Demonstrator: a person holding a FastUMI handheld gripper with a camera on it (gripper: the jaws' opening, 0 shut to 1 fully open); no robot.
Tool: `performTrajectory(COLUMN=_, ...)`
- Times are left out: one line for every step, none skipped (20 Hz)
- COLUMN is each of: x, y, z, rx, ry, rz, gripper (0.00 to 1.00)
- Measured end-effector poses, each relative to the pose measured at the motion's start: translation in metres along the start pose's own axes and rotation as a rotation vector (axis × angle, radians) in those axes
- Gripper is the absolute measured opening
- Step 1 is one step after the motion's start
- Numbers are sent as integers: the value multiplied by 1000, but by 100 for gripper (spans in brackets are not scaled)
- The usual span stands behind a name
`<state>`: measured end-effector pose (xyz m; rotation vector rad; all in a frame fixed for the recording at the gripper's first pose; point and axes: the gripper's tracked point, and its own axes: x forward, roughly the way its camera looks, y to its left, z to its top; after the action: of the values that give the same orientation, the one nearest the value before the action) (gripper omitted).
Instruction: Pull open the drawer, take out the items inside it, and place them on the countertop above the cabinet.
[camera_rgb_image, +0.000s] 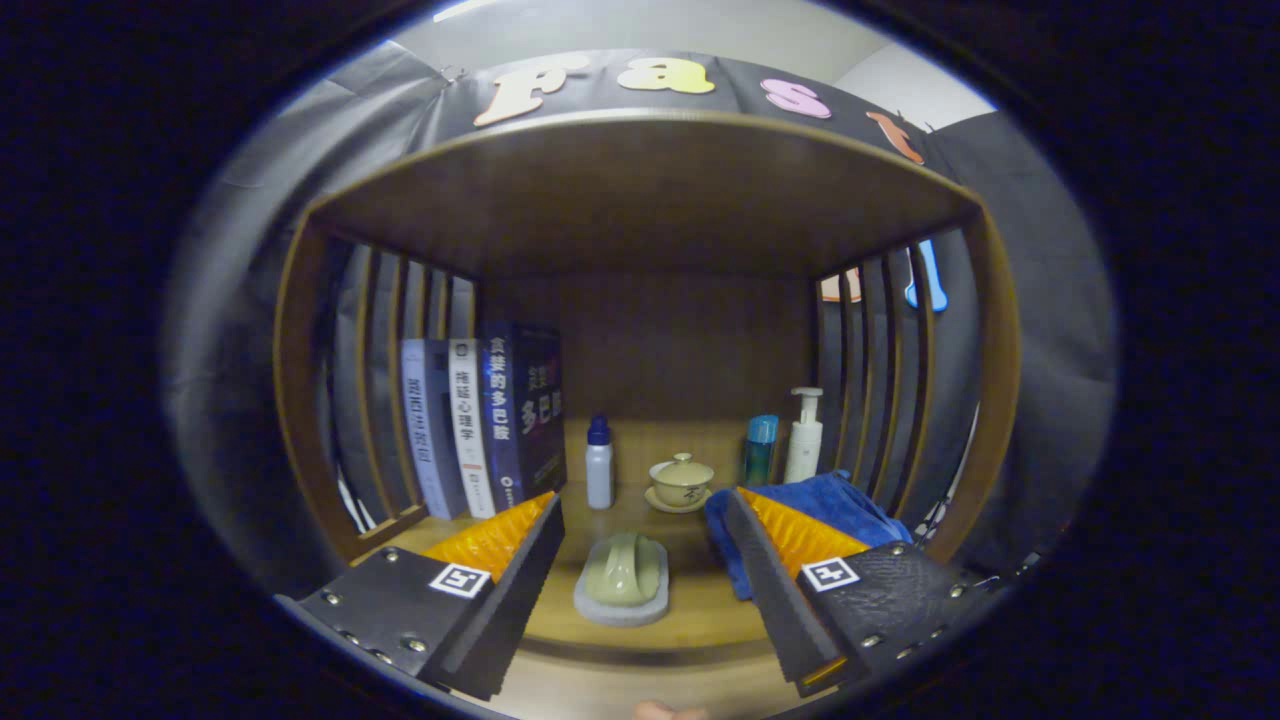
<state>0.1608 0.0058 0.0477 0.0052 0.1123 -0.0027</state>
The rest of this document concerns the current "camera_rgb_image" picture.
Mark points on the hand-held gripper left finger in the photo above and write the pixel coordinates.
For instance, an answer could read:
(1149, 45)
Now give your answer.
(515, 610)

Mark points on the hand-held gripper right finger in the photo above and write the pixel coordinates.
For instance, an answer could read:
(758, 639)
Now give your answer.
(775, 600)

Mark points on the green scrub brush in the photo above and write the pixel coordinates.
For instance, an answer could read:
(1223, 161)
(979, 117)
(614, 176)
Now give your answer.
(620, 570)

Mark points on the wooden countertop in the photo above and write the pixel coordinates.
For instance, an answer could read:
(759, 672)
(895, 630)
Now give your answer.
(700, 600)

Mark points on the wooden cabinet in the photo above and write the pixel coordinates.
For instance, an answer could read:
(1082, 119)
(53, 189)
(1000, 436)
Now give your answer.
(640, 190)

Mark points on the blue folded towel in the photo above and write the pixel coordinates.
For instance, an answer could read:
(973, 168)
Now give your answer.
(840, 505)

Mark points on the teal bottle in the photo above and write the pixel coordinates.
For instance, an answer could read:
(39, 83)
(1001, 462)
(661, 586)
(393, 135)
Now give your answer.
(758, 455)

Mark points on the beige lidded teacup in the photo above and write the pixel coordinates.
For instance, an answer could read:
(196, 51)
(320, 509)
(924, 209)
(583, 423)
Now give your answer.
(683, 482)

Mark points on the beige saucer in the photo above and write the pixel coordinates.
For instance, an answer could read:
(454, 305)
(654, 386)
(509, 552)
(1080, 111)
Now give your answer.
(660, 502)

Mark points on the white pump bottle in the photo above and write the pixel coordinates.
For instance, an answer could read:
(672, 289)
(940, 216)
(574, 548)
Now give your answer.
(802, 445)

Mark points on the white bottle with blue cap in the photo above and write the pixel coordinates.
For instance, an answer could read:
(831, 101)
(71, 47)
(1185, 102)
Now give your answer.
(599, 470)

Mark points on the white book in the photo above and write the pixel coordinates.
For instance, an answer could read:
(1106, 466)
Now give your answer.
(470, 430)

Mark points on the dark blue book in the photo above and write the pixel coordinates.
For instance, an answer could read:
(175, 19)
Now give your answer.
(530, 410)

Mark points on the light blue book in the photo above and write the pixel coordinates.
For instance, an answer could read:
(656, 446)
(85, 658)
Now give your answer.
(425, 430)

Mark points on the black backdrop cloth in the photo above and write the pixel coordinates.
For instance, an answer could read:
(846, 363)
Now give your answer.
(1040, 350)

